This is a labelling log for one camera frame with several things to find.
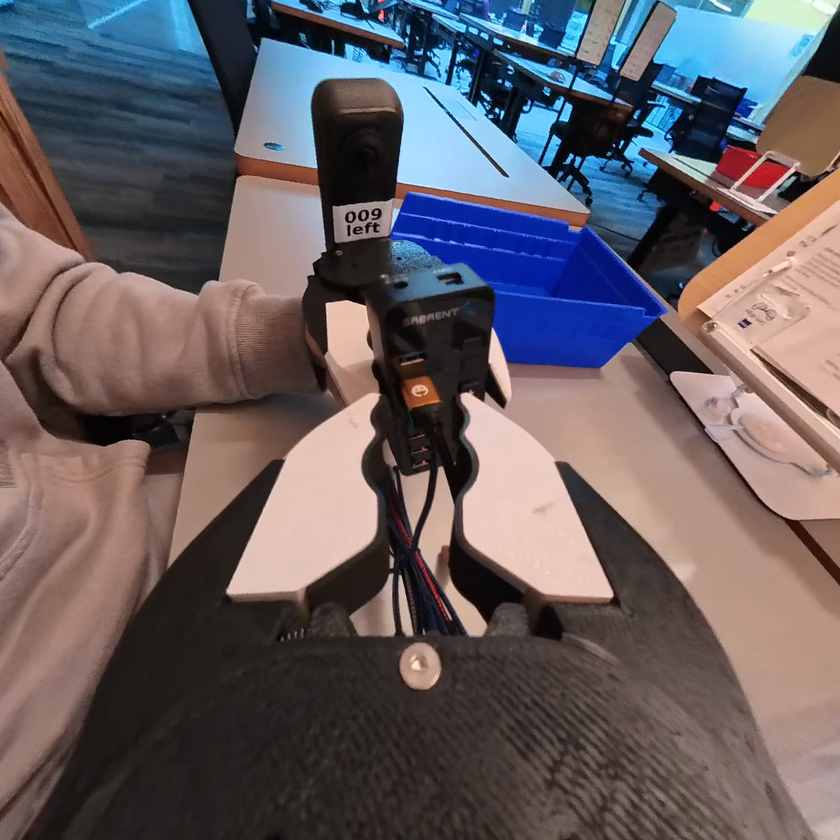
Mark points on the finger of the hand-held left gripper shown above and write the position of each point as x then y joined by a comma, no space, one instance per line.
500,380
348,354

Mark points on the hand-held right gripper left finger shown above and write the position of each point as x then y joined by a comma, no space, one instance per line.
321,512

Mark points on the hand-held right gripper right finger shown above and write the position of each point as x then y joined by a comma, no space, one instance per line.
525,518

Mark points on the short black USB hub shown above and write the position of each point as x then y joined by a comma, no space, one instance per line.
426,321

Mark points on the white wood-edged desk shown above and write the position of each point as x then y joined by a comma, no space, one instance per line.
282,98

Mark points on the distant wood-edged desk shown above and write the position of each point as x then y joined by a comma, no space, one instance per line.
328,19

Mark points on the wood-edged desk with red box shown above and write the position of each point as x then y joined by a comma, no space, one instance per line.
682,170

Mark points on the blue plastic bin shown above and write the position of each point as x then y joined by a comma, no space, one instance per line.
558,328

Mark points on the black swivel chair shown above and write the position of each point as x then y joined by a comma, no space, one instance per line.
590,131

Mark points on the clear acrylic document holder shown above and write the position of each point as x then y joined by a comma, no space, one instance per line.
754,371

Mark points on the wooden backing board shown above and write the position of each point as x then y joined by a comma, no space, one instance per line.
735,262

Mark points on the beige divider board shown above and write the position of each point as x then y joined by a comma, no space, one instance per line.
600,29
646,39

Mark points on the instruction sheet with blue banner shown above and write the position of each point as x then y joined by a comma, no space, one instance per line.
814,354

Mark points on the red box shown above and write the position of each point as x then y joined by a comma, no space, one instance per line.
741,164

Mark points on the black mesh chair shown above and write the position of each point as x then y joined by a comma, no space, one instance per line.
712,118

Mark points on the beige cardboard board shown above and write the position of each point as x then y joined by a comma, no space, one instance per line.
800,124

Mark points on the black monitor panel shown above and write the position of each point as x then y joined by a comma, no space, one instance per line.
827,52

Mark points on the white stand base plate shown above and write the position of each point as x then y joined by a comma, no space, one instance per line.
797,495

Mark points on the wooden door frame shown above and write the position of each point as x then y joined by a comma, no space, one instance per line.
33,170

